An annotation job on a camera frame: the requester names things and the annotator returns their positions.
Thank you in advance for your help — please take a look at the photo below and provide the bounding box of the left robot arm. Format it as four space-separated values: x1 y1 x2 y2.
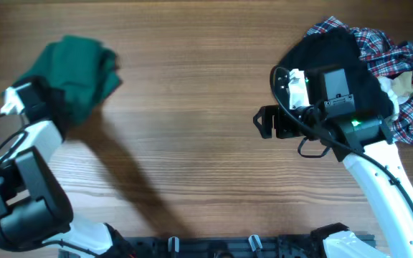
0 76 114 257

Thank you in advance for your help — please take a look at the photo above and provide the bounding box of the dark green skirt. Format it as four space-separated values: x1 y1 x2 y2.
14 35 121 125

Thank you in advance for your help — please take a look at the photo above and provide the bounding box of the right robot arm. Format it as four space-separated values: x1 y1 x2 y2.
253 66 413 257

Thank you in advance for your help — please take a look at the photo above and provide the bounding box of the white garment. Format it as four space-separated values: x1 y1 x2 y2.
377 76 399 125

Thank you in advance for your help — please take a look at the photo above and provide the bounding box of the beige garment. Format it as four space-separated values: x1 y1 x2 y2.
391 71 413 102

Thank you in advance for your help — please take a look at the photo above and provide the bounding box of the black garment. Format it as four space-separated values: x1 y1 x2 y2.
279 28 394 118

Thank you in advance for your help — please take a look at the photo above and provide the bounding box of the red plaid shirt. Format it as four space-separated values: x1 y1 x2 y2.
306 16 413 145

